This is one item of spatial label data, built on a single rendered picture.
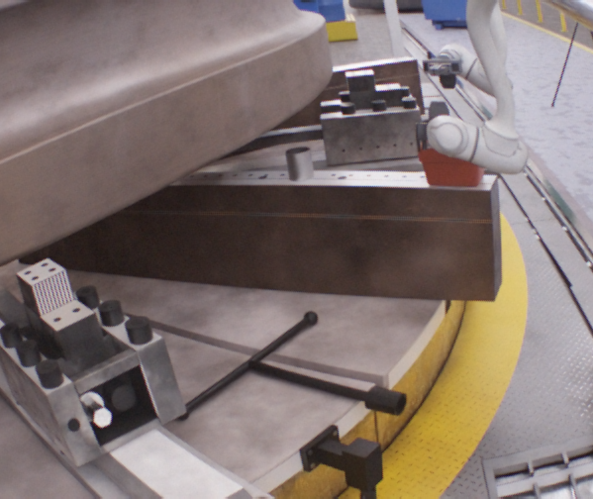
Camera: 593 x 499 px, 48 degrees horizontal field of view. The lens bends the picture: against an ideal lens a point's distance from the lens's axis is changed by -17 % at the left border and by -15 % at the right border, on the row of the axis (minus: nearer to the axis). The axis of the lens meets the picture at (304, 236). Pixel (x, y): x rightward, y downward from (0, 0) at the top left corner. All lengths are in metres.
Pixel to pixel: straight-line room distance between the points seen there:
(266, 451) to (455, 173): 1.00
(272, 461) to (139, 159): 0.87
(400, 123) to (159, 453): 2.11
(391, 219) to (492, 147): 0.56
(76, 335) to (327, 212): 1.08
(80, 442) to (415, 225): 1.28
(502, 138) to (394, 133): 1.45
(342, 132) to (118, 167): 1.54
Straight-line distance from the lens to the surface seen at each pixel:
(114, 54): 2.15
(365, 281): 2.50
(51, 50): 2.03
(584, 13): 1.69
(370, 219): 2.40
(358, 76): 3.41
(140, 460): 1.66
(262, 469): 1.80
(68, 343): 1.67
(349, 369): 2.14
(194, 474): 1.58
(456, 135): 1.90
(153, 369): 1.69
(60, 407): 1.60
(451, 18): 11.95
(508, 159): 1.97
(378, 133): 3.34
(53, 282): 1.75
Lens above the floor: 1.44
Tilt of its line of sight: 22 degrees down
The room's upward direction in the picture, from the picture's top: 9 degrees counter-clockwise
